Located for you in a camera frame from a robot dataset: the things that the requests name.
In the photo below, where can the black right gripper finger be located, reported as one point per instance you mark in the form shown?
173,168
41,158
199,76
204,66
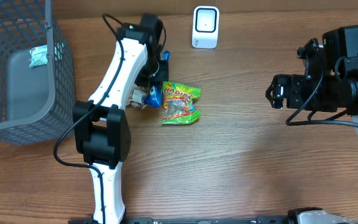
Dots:
275,90
277,104

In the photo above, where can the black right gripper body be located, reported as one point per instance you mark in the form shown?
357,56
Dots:
299,89

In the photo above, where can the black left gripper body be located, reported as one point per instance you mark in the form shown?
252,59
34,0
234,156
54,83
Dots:
154,73

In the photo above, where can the blue Oreo cookie pack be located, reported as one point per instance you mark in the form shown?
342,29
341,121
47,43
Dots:
154,98

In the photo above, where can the green Haribo gummy bag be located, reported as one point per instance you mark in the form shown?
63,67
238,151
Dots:
178,103

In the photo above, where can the beige clear cookie bag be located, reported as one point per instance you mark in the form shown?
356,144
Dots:
136,99

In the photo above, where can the teal white snack packet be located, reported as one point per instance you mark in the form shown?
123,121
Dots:
38,56

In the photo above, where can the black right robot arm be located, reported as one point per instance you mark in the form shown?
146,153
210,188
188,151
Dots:
327,93

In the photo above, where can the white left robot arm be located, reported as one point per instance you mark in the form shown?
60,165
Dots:
102,133

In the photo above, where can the white barcode scanner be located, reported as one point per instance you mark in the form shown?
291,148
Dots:
205,30

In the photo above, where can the grey plastic mesh basket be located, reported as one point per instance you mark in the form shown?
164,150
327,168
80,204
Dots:
35,103

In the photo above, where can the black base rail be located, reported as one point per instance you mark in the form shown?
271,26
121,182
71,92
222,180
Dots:
307,215

